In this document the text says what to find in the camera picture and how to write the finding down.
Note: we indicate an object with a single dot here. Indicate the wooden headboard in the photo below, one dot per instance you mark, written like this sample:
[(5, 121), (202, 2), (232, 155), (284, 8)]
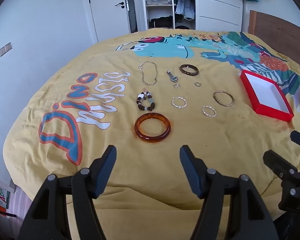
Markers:
[(277, 30)]

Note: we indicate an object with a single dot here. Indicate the white wardrobe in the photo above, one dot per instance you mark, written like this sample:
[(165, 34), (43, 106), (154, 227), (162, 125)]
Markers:
[(217, 5)]

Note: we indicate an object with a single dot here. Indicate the dark bag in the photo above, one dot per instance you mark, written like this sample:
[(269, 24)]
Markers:
[(182, 27)]

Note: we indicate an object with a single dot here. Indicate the red jewelry box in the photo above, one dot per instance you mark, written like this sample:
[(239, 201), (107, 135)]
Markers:
[(265, 92)]

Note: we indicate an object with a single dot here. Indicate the thin gold bangle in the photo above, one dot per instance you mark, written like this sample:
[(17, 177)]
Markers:
[(214, 97)]

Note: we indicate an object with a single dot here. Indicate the white door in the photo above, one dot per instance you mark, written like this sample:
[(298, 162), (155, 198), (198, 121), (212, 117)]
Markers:
[(105, 17)]

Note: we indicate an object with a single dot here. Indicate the amber resin bangle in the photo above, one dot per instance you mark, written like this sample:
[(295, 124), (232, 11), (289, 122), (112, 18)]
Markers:
[(138, 129)]

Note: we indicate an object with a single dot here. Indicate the folded light clothes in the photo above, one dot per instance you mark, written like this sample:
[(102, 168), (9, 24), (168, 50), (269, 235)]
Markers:
[(158, 1)]

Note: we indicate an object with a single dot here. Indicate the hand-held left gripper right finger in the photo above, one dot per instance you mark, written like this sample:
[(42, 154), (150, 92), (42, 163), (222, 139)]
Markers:
[(191, 172)]

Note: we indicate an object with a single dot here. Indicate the folded dark clothes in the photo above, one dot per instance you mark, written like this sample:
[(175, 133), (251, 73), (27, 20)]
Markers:
[(161, 22)]

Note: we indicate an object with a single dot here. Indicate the small wristwatch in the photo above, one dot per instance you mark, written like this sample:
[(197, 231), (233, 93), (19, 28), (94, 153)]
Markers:
[(174, 79)]

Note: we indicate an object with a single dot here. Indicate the yellow dinosaur printed blanket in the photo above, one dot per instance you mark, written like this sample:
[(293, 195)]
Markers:
[(215, 142)]

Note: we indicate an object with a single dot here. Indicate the hanging jackets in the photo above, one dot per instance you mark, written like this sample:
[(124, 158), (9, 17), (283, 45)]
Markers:
[(186, 5)]

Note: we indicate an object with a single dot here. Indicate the wall switch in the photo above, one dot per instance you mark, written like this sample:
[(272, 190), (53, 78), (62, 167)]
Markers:
[(5, 49)]

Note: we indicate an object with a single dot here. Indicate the twisted silver hoop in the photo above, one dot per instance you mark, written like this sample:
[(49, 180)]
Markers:
[(203, 111), (172, 103)]

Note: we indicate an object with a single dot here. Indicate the green white carton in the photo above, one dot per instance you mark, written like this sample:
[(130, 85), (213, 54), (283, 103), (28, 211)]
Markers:
[(1, 195)]

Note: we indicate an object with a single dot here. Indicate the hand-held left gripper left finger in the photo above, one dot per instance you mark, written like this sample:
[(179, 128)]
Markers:
[(105, 171)]

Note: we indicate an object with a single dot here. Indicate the dark brown bangle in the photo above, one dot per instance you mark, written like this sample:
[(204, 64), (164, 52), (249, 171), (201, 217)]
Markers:
[(183, 71)]

